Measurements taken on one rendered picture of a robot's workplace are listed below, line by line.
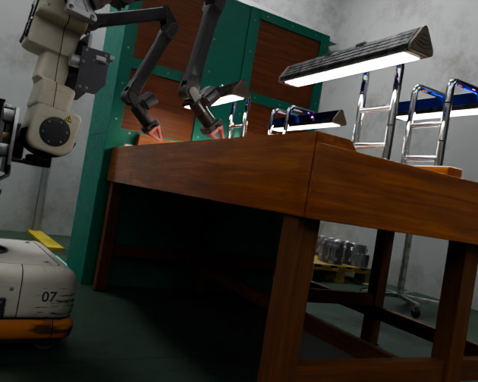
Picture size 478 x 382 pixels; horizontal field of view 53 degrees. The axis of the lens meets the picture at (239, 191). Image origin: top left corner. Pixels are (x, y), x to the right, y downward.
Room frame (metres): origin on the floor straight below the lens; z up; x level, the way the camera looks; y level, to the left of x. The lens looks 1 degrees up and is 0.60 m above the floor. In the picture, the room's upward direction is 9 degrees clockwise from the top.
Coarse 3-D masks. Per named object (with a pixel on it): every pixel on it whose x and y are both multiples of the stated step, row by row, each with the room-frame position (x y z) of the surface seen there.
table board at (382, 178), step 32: (320, 160) 0.98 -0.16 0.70; (352, 160) 1.02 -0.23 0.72; (384, 160) 1.06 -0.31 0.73; (320, 192) 0.99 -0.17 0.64; (352, 192) 1.03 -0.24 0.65; (384, 192) 1.07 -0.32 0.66; (416, 192) 1.12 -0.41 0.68; (448, 192) 1.17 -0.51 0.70; (352, 224) 1.03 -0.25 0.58; (384, 224) 1.08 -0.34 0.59; (416, 224) 1.13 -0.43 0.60; (448, 224) 1.18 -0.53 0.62
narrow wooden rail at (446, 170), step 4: (424, 168) 1.26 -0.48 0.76; (428, 168) 1.25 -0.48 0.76; (432, 168) 1.24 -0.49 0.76; (436, 168) 1.23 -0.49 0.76; (440, 168) 1.22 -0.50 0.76; (444, 168) 1.21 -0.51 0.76; (448, 168) 1.20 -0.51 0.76; (452, 168) 1.20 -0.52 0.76; (456, 168) 1.21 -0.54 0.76; (440, 172) 1.22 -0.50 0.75; (444, 172) 1.21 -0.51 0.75; (448, 172) 1.20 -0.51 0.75; (452, 172) 1.21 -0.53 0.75; (456, 172) 1.21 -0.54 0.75; (460, 172) 1.22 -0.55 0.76; (456, 176) 1.21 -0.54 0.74; (460, 176) 1.22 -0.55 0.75
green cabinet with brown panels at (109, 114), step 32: (160, 0) 2.66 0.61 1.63; (192, 0) 2.75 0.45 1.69; (128, 32) 2.58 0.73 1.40; (192, 32) 2.77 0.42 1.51; (224, 32) 2.86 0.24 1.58; (256, 32) 2.95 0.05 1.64; (288, 32) 3.08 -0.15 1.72; (128, 64) 2.60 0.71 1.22; (160, 64) 2.69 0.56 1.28; (224, 64) 2.88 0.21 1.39; (256, 64) 2.98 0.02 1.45; (288, 64) 3.09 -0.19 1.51; (96, 96) 2.99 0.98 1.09; (160, 96) 2.71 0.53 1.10; (256, 96) 2.99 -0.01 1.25; (288, 96) 3.11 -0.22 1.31; (96, 128) 2.84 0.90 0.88; (128, 128) 2.64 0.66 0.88; (160, 128) 2.72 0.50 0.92; (192, 128) 2.81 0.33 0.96; (224, 128) 2.91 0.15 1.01; (256, 128) 3.02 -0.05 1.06
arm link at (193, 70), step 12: (216, 0) 1.81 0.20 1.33; (204, 12) 1.84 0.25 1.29; (216, 12) 1.83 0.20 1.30; (204, 24) 1.82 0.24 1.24; (216, 24) 1.85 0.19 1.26; (204, 36) 1.83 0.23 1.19; (204, 48) 1.83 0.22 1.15; (192, 60) 1.83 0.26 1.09; (204, 60) 1.84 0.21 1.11; (192, 72) 1.81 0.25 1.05; (180, 84) 1.85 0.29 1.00; (192, 84) 1.82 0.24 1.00; (180, 96) 1.86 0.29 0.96
